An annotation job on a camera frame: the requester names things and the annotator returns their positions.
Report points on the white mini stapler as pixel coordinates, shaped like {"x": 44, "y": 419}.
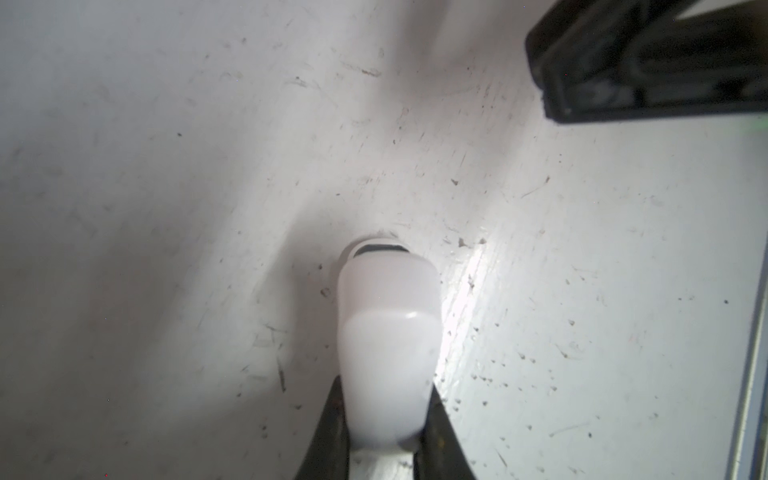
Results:
{"x": 389, "y": 336}

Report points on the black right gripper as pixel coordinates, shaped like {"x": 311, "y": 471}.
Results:
{"x": 604, "y": 61}

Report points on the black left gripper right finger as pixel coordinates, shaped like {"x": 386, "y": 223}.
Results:
{"x": 439, "y": 455}

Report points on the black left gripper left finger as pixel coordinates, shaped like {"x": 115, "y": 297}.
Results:
{"x": 328, "y": 454}

